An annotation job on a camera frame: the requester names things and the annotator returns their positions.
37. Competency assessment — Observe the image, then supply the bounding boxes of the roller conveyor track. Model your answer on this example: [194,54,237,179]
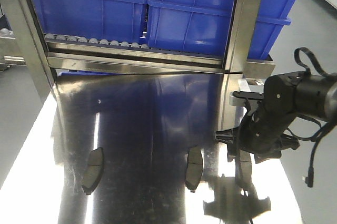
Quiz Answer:
[44,33,150,50]

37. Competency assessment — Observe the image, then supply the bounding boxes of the blue plastic bin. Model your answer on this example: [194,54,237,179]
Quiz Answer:
[147,0,296,60]
[32,0,147,43]

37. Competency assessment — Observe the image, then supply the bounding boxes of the grey brake pad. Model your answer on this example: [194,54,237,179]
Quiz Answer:
[185,146,203,192]
[235,150,252,190]
[81,147,104,195]

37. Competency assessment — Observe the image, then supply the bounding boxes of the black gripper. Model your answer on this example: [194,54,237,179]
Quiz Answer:
[215,74,300,163]

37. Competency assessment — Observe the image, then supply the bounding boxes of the left blue plastic bin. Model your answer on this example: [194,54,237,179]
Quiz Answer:
[32,0,147,43]

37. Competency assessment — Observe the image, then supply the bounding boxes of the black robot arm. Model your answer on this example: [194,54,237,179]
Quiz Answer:
[215,72,336,163]

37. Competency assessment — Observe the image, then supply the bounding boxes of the right blue plastic bin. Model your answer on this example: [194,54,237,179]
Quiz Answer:
[147,0,296,60]

